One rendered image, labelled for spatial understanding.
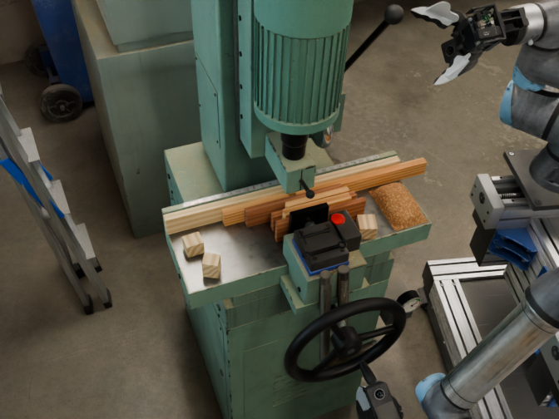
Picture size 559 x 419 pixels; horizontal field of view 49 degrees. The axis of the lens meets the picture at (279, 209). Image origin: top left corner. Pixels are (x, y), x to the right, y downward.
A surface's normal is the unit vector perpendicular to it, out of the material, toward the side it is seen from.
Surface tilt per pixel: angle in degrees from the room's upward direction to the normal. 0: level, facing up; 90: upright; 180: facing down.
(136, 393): 0
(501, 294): 0
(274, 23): 90
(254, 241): 0
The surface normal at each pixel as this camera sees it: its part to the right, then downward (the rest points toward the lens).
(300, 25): -0.08, 0.73
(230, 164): 0.36, 0.69
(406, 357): 0.04, -0.68
